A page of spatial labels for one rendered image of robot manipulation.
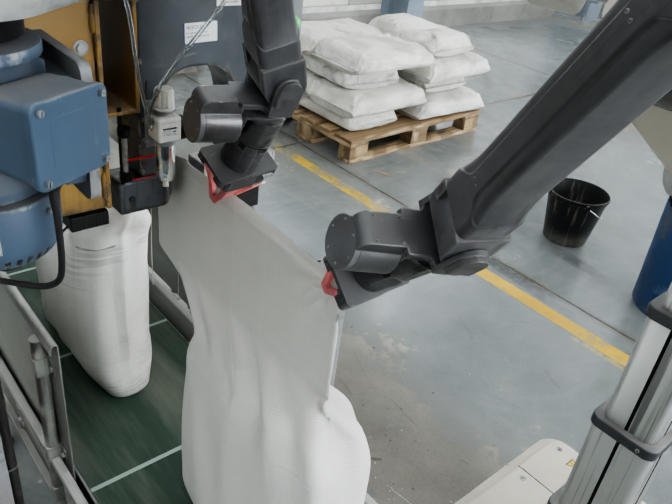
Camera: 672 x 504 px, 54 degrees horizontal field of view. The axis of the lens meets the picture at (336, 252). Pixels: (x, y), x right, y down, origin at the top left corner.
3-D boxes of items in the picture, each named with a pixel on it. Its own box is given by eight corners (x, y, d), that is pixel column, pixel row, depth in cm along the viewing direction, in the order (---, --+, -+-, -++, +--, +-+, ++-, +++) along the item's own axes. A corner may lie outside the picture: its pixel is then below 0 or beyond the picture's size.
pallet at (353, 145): (475, 130, 455) (480, 110, 448) (348, 164, 381) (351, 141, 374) (389, 93, 504) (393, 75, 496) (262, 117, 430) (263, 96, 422)
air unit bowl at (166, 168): (179, 181, 102) (178, 143, 99) (161, 185, 100) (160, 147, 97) (169, 173, 104) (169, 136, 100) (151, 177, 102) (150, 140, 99)
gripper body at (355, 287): (319, 257, 76) (356, 239, 70) (382, 236, 82) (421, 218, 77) (339, 311, 76) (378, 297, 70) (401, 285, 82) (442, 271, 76)
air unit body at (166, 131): (188, 187, 103) (188, 89, 95) (160, 193, 100) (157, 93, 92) (174, 175, 106) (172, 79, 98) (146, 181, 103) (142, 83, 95)
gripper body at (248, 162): (194, 156, 94) (210, 121, 89) (252, 142, 101) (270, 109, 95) (217, 191, 93) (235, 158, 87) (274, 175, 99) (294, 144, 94)
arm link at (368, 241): (498, 263, 64) (480, 183, 67) (405, 253, 57) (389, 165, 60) (418, 300, 73) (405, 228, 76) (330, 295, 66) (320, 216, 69)
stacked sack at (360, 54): (438, 70, 393) (443, 45, 386) (355, 82, 354) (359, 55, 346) (389, 50, 420) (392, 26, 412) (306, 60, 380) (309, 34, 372)
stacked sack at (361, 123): (399, 125, 405) (403, 106, 399) (346, 136, 379) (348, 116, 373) (330, 91, 446) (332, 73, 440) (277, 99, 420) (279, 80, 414)
